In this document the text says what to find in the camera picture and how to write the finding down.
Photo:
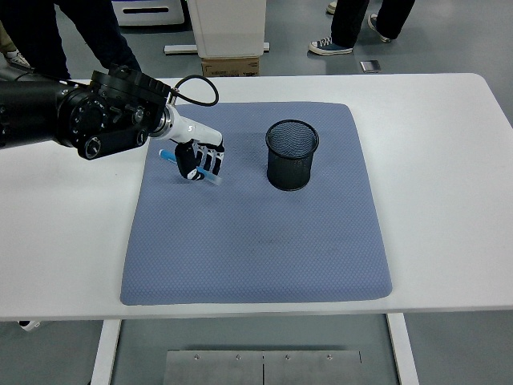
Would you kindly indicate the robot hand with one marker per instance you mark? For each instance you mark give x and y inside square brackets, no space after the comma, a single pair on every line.
[196,132]

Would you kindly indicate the blue marker pen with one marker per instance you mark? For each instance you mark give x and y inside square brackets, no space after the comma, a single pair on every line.
[166,155]

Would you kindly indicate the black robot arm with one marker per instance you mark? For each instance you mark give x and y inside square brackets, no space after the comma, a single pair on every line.
[40,104]

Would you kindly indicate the black mesh pen holder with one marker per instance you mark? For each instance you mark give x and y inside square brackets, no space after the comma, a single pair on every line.
[288,174]

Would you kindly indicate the cardboard box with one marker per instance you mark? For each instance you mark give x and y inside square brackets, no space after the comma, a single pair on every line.
[230,67]

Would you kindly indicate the white floor bar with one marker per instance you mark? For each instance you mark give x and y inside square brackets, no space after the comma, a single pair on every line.
[180,49]

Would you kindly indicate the white cabinet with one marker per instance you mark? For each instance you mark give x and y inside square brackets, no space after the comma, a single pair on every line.
[228,28]

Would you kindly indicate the blue-grey textured mat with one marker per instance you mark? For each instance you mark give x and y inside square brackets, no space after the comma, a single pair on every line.
[240,240]

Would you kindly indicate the white appliance with dark slot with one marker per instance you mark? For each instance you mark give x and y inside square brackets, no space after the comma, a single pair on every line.
[148,18]

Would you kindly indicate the person's light shoe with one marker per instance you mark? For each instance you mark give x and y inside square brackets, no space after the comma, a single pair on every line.
[332,8]

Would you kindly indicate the person in dark trousers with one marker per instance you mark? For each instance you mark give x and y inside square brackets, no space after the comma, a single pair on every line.
[40,32]

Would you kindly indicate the small grey floor plate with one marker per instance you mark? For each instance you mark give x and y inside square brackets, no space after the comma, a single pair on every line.
[370,66]

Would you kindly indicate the person with blue sneakers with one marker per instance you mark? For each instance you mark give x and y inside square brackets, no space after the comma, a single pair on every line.
[348,20]

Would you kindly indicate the person in beige trousers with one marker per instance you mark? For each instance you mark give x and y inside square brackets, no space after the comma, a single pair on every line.
[5,40]

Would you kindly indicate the white table leg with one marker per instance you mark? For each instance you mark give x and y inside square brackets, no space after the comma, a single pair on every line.
[105,353]
[402,353]

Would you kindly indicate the white and black robot part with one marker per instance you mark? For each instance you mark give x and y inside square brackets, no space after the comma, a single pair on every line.
[29,325]

